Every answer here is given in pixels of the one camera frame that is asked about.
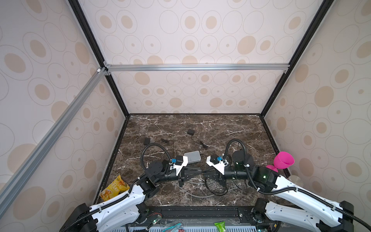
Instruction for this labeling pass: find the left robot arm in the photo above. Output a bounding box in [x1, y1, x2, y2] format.
[60, 143, 202, 232]

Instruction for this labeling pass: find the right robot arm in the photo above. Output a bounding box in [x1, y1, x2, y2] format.
[204, 139, 371, 232]

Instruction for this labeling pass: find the teal patterned item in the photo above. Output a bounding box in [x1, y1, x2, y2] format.
[161, 223, 185, 232]

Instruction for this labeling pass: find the horizontal aluminium rail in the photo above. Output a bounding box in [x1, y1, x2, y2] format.
[107, 63, 290, 72]

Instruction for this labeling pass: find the yellow snack bag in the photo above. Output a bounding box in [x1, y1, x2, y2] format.
[100, 175, 129, 201]

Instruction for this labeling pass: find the white router box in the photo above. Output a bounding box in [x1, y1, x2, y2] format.
[184, 151, 201, 164]

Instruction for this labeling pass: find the grey ethernet cable lower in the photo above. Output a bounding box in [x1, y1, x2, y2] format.
[176, 185, 232, 199]

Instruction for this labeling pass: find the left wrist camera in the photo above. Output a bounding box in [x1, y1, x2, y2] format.
[170, 156, 188, 176]

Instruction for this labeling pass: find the diagonal aluminium rail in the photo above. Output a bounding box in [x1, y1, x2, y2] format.
[1, 67, 107, 217]

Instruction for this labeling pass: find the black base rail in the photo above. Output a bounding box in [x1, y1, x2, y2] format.
[145, 206, 257, 224]

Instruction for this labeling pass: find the green tube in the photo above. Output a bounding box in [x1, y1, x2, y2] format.
[214, 221, 227, 232]

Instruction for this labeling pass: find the pink plastic goblet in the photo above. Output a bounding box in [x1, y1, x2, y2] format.
[266, 151, 295, 172]

